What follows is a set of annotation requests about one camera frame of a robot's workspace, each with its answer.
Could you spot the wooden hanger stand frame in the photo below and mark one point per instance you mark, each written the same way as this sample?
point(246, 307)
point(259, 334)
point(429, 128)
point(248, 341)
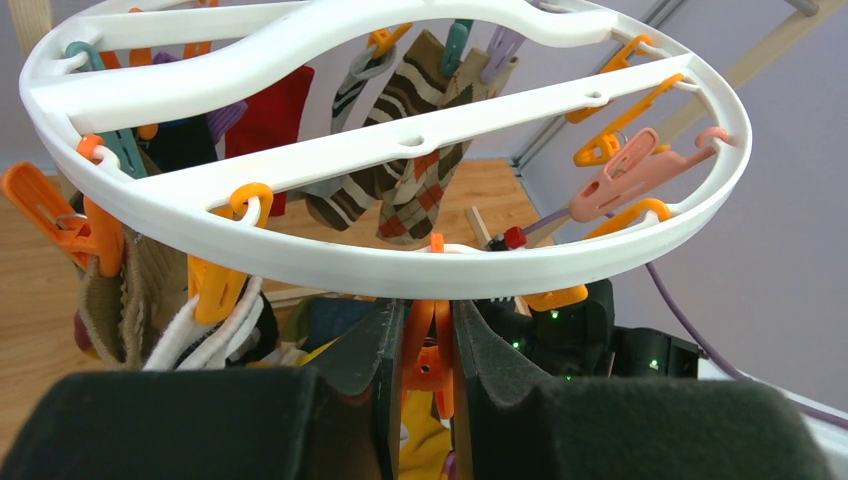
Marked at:
point(729, 73)

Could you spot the mustard yellow sock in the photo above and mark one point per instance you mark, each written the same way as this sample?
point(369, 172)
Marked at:
point(426, 441)

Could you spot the argyle brown hanging sock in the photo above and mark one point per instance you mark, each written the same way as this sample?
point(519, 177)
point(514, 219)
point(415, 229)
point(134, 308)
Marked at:
point(410, 191)

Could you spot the red hanging sock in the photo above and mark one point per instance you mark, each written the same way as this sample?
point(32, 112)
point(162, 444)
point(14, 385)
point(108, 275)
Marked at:
point(273, 116)

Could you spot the white round clip hanger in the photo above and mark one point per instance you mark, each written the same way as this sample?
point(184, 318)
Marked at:
point(463, 273)

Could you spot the tan brown sock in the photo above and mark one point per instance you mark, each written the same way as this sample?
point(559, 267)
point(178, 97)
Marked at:
point(125, 316)

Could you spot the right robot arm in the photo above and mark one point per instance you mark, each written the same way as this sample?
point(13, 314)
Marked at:
point(596, 338)

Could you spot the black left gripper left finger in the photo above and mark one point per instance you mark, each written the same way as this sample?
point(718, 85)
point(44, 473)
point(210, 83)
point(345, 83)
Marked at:
point(336, 417)

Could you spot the black white striped hanging sock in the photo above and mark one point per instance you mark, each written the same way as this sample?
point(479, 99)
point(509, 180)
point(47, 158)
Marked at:
point(362, 69)

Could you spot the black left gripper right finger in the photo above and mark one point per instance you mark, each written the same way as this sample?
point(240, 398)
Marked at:
point(755, 407)

